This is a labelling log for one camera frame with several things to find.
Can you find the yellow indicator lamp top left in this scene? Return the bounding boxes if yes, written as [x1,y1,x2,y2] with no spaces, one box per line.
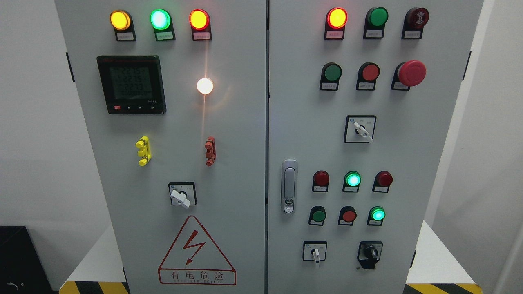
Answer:
[110,9,136,42]

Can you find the red push button upper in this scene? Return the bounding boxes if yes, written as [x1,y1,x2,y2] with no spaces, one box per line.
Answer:
[355,62,380,91]

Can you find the green push button upper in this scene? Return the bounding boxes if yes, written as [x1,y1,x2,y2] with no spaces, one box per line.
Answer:
[319,62,342,91]

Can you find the grey left cabinet door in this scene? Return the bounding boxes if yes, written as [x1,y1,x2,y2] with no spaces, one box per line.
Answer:
[55,0,267,294]

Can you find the red terminal connector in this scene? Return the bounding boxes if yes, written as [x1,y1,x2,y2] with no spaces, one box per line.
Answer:
[204,136,217,166]

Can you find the white lit indicator lamp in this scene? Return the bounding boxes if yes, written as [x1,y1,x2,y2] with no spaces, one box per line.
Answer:
[197,78,214,95]

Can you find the red electric hazard warning sticker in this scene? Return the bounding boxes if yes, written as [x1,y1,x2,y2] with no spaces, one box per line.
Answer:
[158,215,237,286]

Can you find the grey right cabinet door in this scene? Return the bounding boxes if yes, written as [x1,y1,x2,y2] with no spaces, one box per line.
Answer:
[268,0,483,294]

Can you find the white selector switch right upper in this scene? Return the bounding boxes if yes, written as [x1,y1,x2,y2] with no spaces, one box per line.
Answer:
[344,115,377,143]

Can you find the green lit lamp lower middle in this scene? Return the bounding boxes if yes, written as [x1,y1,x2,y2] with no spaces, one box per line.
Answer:
[342,171,361,192]

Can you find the black rotary knob switch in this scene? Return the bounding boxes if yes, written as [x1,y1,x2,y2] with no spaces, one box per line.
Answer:
[357,241,383,270]

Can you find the white selector switch left door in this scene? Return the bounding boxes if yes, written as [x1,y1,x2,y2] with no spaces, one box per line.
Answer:
[168,182,197,209]

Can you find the white platform with hazard stripes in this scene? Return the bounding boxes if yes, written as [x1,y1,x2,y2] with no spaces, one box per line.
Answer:
[59,223,482,294]

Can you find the green push button lower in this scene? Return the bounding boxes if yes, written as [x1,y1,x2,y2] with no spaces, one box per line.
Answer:
[308,205,326,226]

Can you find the dark red buzzer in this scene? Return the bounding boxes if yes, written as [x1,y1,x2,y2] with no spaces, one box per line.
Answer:
[402,7,429,40]

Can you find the red lamp lower right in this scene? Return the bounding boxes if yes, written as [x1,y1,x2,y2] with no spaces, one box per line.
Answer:
[372,171,393,193]

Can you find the red push button lower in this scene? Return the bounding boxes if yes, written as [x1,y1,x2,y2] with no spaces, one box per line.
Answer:
[338,205,357,226]

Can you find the yellow terminal connector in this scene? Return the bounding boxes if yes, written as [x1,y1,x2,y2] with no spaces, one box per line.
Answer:
[135,136,152,166]

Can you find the grey cabinet door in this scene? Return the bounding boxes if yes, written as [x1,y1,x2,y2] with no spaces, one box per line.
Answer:
[268,0,483,294]
[55,0,267,294]

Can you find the red emergency stop button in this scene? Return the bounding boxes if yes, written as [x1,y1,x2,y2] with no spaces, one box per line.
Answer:
[391,60,427,91]

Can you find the green indicator lamp top left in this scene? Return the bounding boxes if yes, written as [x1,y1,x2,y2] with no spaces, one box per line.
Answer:
[150,8,176,41]

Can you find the red lit lamp right door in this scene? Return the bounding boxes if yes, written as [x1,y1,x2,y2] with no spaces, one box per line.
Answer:
[324,7,348,40]

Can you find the green lamp top right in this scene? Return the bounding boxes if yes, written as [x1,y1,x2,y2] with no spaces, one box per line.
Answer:
[364,7,389,39]

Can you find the red indicator lamp left door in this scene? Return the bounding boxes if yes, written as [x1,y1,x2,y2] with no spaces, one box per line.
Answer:
[189,8,212,41]

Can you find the black digital power meter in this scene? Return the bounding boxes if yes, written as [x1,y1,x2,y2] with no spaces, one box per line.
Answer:
[97,55,166,115]

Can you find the green push button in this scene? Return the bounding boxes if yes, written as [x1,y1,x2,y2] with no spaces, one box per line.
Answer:
[319,62,342,91]
[308,205,326,226]

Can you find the dark red lamp lower left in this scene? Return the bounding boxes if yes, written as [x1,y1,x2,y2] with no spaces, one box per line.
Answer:
[312,170,329,192]

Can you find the silver door latch handle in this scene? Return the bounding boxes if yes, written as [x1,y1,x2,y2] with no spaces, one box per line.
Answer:
[281,159,298,214]

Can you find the red push button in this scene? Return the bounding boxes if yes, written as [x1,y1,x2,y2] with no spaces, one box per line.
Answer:
[338,205,357,226]
[355,62,380,91]

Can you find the small white selector switch bottom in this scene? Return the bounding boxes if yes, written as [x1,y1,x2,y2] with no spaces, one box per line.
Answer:
[302,241,327,268]

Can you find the green lamp button lower right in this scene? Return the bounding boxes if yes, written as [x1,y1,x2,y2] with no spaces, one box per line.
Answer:
[367,205,386,226]

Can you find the black box bottom left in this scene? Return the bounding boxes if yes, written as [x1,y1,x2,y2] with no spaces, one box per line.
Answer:
[0,226,54,294]

